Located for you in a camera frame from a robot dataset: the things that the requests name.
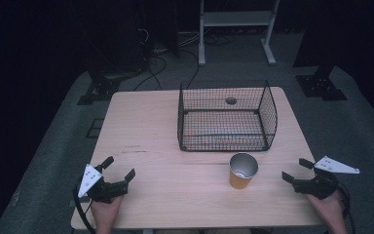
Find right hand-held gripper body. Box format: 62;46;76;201
292;155;361;201

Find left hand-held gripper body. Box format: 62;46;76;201
77;164;130;205

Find orange paper cup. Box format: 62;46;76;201
229;152;260;190

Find black wire mesh basket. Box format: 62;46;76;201
176;79;279;153

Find person's left hand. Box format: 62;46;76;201
90;194;125;234

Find person's right hand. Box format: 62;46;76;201
305;190;349;234

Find wooden table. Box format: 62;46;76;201
70;86;326;231

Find black stand base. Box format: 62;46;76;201
76;62;144;106
294;62;349;101

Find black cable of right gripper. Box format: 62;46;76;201
323;172;357;234

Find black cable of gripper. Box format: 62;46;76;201
323;172;357;234
72;176;95;234

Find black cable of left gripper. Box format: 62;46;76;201
72;176;95;234

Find black floor cables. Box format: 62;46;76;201
132;27;238;92

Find white metal stand frame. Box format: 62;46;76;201
197;0;281;67

